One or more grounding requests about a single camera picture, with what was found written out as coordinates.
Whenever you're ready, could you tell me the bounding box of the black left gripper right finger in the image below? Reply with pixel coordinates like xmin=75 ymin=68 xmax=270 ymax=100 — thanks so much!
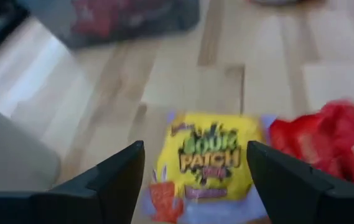
xmin=246 ymin=140 xmax=354 ymax=224

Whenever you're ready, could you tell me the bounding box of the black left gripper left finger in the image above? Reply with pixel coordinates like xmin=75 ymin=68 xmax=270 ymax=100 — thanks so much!
xmin=0 ymin=140 xmax=146 ymax=224

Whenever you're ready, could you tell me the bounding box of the light grey plastic bin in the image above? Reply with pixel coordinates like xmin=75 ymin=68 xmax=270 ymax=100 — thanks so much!
xmin=0 ymin=98 xmax=62 ymax=191

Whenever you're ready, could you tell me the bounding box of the red KitKat packet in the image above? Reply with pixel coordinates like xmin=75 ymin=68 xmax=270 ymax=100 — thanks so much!
xmin=269 ymin=98 xmax=354 ymax=191
xmin=70 ymin=0 xmax=124 ymax=39

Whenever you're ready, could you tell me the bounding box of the translucent grey plastic bin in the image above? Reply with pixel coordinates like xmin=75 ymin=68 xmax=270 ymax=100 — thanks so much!
xmin=16 ymin=0 xmax=202 ymax=51

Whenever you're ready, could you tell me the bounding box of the yellow Sour Patch packet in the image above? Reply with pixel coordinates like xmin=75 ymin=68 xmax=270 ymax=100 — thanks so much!
xmin=141 ymin=111 xmax=277 ymax=224

